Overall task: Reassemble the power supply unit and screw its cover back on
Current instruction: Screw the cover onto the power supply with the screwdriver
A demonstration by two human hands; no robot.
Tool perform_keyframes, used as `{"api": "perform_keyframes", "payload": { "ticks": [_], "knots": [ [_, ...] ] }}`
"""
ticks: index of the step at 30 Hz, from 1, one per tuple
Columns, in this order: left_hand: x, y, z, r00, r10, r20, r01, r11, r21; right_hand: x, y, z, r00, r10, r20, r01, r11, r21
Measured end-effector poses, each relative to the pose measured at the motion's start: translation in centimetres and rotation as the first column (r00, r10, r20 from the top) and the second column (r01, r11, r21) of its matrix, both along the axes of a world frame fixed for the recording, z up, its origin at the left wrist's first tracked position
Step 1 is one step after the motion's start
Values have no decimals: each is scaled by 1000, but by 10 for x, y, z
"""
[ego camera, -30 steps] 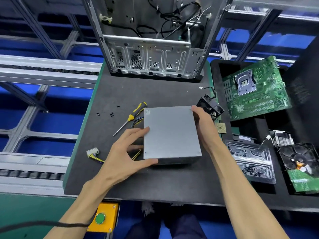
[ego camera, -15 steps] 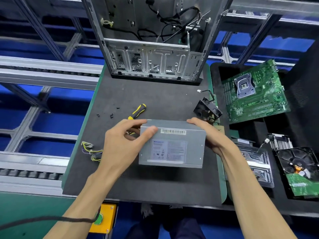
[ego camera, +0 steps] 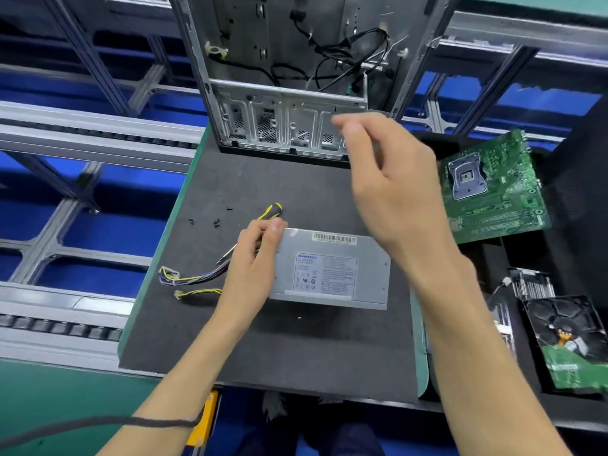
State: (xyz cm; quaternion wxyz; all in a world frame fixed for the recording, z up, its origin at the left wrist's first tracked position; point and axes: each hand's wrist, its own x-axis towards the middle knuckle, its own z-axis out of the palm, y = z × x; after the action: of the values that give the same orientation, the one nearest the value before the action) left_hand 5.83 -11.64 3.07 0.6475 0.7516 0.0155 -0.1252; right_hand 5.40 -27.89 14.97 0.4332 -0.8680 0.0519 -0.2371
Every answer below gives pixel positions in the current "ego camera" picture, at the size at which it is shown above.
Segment green motherboard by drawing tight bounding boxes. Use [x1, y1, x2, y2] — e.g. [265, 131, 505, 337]
[435, 128, 554, 246]

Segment person's left forearm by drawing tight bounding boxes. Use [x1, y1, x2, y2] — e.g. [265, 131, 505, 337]
[95, 308, 253, 456]

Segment small black screws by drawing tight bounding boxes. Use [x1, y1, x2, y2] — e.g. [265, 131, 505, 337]
[185, 216, 246, 230]

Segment black foam parts tray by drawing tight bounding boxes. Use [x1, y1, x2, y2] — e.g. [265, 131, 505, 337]
[408, 94, 608, 428]

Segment person's dark trousers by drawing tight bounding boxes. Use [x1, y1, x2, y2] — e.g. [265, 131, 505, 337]
[232, 403, 386, 456]

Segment black hard disk drive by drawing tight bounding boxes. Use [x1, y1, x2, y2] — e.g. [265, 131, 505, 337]
[522, 294, 608, 393]

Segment clear plastic screw tray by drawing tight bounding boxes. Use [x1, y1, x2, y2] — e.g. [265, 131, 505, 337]
[486, 294, 519, 362]

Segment silver computer tower chassis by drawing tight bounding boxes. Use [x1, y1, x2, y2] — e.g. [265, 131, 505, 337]
[166, 0, 464, 162]

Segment person's left hand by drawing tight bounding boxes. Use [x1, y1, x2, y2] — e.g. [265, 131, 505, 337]
[213, 217, 288, 324]

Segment thin black cable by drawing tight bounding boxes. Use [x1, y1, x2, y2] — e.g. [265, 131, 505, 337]
[0, 405, 205, 450]

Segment black foam work mat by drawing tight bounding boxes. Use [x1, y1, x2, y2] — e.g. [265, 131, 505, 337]
[118, 128, 429, 403]

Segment aluminium conveyor frame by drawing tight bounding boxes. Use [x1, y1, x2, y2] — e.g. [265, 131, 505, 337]
[0, 0, 608, 371]

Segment person's left shoe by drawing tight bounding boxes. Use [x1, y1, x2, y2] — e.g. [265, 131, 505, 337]
[262, 391, 289, 421]

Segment grey power supply cover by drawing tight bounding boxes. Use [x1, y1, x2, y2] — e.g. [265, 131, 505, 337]
[267, 227, 393, 312]

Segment silver heatsink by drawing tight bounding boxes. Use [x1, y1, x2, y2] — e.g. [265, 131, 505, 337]
[508, 267, 559, 302]

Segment yellow button box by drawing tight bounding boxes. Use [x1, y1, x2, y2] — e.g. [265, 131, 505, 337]
[185, 389, 222, 452]

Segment person's right hand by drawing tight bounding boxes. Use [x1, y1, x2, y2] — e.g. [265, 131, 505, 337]
[329, 111, 457, 272]

